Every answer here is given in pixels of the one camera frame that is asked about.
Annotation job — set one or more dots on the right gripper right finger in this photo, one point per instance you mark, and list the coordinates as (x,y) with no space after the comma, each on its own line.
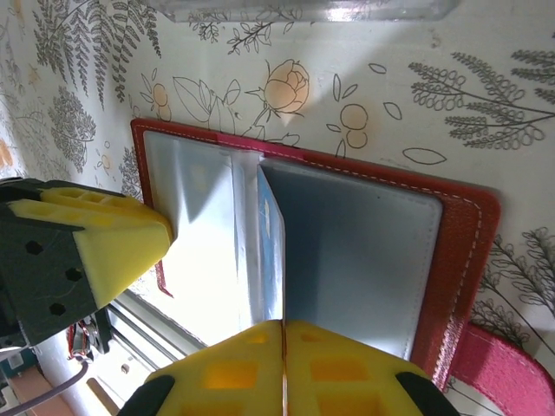
(338,381)

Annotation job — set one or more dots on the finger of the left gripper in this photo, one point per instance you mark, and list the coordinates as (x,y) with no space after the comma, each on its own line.
(126,260)
(139,212)

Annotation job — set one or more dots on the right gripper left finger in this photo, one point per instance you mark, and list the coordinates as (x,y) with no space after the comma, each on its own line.
(217,381)

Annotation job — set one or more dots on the red leather card holder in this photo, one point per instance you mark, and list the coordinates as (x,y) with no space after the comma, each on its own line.
(468,260)

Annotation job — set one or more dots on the clear acrylic card stand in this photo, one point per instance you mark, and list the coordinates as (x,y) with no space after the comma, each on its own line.
(303,11)

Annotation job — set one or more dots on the aluminium frame rail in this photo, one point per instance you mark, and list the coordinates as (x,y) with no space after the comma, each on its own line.
(143,329)

